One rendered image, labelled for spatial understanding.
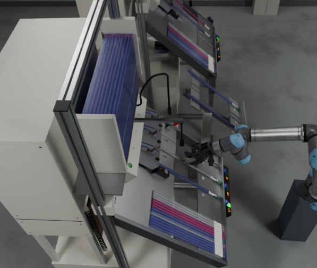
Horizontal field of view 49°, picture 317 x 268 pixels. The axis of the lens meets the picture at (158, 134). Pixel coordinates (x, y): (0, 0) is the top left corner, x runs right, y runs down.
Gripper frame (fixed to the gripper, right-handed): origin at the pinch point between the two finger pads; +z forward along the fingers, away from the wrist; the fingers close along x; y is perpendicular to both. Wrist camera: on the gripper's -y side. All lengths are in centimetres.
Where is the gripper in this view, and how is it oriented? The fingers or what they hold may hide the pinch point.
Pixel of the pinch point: (185, 161)
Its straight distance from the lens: 196.5
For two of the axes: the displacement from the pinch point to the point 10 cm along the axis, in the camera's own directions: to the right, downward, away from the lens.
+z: -8.1, 3.3, 4.9
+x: -0.7, 7.7, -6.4
